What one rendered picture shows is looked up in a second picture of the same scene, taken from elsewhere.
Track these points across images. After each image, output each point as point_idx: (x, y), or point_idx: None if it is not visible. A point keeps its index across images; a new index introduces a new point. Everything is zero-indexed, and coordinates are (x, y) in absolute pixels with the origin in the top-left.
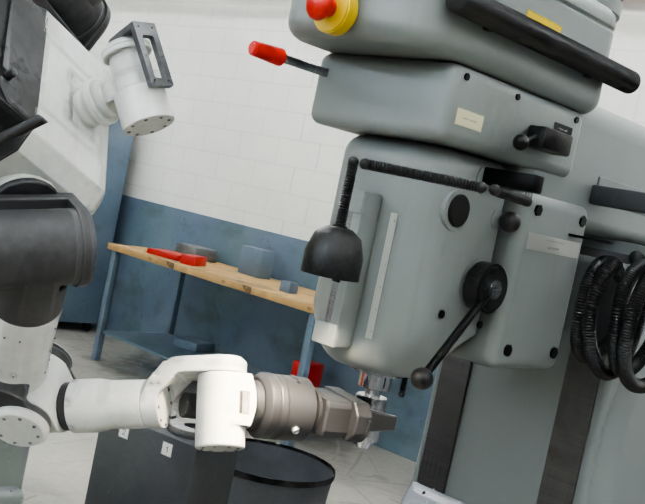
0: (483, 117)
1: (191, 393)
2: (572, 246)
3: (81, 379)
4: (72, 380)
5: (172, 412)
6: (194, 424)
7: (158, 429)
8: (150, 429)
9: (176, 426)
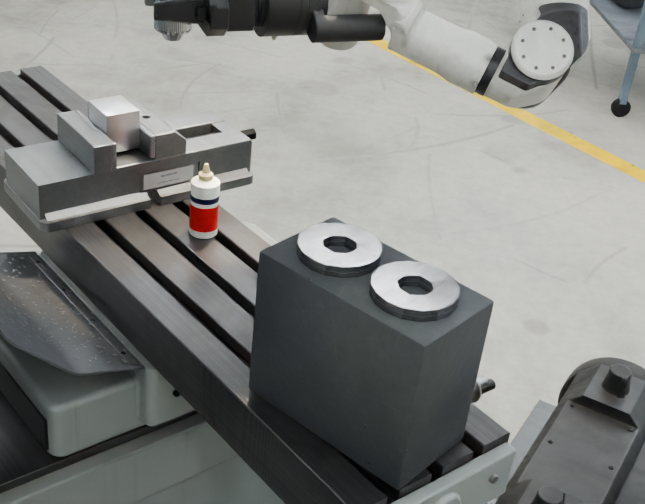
0: None
1: (376, 14)
2: None
3: (490, 40)
4: (498, 43)
5: (379, 284)
6: (339, 254)
7: (393, 253)
8: (405, 254)
9: (368, 235)
